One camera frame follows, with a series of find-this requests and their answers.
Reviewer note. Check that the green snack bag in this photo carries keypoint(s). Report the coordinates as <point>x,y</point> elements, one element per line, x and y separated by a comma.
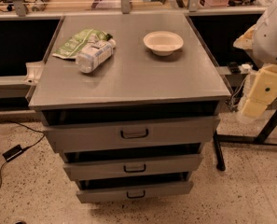
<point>72,46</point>

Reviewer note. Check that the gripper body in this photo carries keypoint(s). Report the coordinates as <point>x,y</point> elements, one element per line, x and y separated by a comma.
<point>272,39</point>

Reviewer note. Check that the dark handheld tool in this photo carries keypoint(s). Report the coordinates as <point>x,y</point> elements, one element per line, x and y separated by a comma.
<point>39,5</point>

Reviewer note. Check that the grey top drawer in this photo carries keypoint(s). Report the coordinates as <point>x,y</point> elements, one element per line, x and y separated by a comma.
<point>130,134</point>

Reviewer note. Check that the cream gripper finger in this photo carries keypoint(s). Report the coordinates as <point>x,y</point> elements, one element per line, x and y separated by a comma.
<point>252,109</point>

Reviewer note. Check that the grey drawer cabinet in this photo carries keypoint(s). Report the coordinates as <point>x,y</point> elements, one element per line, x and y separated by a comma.
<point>134,84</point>

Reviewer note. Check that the black power adapter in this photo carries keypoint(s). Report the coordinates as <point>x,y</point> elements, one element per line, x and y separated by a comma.
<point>12,153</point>

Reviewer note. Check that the grey bottom drawer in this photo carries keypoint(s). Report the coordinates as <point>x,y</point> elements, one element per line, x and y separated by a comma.
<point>134,192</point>

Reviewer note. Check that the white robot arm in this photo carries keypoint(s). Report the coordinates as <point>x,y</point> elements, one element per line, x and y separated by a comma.
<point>264,47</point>

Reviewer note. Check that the clear plastic water bottle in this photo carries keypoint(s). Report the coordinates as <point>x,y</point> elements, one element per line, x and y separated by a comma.
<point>94,54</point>

